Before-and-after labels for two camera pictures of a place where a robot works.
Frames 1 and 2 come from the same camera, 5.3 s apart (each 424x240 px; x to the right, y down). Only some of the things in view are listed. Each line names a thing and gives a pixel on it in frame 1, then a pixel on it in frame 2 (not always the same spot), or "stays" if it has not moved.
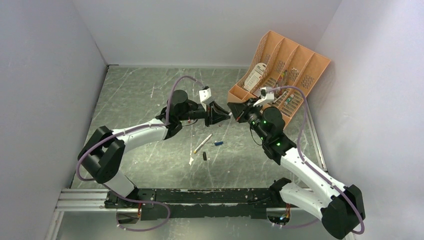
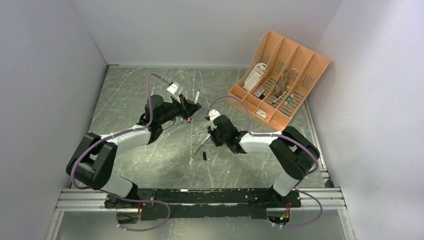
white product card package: x=254 y=76 stays
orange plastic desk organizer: x=282 y=76 stays
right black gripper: x=241 y=110 to x=212 y=133
